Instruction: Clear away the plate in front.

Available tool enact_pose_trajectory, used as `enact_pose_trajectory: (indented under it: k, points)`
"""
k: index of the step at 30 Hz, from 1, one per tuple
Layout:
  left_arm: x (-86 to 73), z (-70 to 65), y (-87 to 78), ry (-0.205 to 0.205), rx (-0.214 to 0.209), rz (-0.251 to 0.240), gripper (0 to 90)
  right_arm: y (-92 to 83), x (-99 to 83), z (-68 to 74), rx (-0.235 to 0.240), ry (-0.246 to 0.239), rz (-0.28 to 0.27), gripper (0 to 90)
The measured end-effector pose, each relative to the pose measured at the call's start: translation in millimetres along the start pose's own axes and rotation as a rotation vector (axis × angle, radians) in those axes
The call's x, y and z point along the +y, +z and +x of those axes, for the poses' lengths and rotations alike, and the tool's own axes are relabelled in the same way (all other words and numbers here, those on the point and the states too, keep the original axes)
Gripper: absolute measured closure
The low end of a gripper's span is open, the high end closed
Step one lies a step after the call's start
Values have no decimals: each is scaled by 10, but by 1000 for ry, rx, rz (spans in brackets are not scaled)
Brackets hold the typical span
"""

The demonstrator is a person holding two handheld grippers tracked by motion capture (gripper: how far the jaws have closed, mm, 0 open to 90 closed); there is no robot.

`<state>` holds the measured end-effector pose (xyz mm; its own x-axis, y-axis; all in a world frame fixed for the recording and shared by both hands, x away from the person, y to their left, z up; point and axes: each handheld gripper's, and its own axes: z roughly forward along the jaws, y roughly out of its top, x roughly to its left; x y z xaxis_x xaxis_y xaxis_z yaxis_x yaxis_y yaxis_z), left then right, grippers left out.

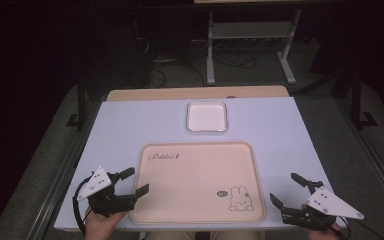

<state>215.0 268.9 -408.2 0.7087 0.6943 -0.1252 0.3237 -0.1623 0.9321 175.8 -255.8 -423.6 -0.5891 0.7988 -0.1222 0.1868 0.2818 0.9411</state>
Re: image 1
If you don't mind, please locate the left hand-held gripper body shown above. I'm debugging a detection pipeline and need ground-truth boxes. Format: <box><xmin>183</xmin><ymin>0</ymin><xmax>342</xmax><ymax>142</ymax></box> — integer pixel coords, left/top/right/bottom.
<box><xmin>76</xmin><ymin>166</ymin><xmax>137</xmax><ymax>218</ymax></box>

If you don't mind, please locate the person's left hand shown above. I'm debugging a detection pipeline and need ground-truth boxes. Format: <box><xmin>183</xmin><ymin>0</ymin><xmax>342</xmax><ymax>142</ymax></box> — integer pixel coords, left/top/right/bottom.
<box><xmin>84</xmin><ymin>206</ymin><xmax>128</xmax><ymax>240</ymax></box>

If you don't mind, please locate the person's right hand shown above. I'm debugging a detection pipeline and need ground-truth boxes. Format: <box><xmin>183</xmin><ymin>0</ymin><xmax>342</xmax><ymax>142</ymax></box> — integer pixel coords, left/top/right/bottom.
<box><xmin>323</xmin><ymin>221</ymin><xmax>343</xmax><ymax>240</ymax></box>

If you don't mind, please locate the white metal stand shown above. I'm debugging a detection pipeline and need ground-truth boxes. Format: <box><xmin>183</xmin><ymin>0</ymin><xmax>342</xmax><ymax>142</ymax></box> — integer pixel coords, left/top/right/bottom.
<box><xmin>205</xmin><ymin>9</ymin><xmax>303</xmax><ymax>86</ymax></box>

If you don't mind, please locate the tangle of black floor cables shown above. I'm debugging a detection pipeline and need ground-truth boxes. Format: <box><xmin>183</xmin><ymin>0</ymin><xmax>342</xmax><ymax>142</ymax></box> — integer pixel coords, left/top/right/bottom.
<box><xmin>131</xmin><ymin>19</ymin><xmax>259</xmax><ymax>89</ymax></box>

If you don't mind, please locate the black metal stand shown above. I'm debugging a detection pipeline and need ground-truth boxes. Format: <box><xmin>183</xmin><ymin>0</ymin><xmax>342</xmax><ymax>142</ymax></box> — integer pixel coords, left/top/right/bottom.
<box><xmin>65</xmin><ymin>74</ymin><xmax>88</xmax><ymax>130</ymax></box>
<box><xmin>350</xmin><ymin>69</ymin><xmax>380</xmax><ymax>130</ymax></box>

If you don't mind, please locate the aluminium rail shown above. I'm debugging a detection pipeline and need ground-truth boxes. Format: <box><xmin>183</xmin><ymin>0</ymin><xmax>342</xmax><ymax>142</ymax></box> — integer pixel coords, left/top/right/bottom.
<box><xmin>335</xmin><ymin>98</ymin><xmax>384</xmax><ymax>214</ymax></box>
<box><xmin>25</xmin><ymin>99</ymin><xmax>102</xmax><ymax>240</ymax></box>

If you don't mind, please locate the pink tray with rabbit print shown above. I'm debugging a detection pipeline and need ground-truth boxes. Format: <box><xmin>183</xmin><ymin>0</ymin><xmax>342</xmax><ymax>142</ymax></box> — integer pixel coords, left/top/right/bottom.
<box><xmin>129</xmin><ymin>141</ymin><xmax>267</xmax><ymax>225</ymax></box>

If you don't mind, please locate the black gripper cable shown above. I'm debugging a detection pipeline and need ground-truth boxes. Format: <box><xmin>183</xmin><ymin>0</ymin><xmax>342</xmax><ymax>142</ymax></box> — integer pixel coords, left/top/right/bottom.
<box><xmin>337</xmin><ymin>215</ymin><xmax>384</xmax><ymax>240</ymax></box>
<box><xmin>72</xmin><ymin>175</ymin><xmax>93</xmax><ymax>235</ymax></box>

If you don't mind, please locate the white square dish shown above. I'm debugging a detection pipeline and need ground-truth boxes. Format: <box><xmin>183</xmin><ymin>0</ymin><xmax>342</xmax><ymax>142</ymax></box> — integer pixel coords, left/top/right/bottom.
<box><xmin>186</xmin><ymin>100</ymin><xmax>229</xmax><ymax>133</ymax></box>

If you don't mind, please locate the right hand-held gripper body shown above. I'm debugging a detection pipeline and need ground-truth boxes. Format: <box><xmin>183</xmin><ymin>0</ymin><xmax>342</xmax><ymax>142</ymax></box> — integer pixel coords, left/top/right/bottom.
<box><xmin>281</xmin><ymin>180</ymin><xmax>365</xmax><ymax>232</ymax></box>

